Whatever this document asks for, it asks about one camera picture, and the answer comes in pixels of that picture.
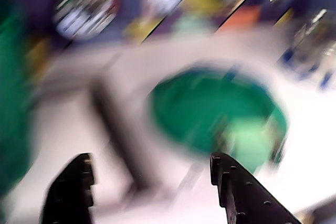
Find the green plastic container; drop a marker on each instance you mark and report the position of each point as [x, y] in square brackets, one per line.
[13, 103]

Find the grey toy sink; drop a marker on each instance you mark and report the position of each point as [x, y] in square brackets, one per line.
[65, 129]

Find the steel toy skimmer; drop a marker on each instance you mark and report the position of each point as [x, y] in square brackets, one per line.
[84, 16]

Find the green round bowl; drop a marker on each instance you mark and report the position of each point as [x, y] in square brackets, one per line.
[199, 108]

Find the steel toy pot with lid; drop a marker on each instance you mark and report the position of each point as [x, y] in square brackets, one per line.
[312, 40]

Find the blue wooden toy kitchen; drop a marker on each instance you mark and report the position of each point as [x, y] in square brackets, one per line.
[302, 129]

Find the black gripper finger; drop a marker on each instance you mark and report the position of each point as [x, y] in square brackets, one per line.
[244, 200]
[68, 195]

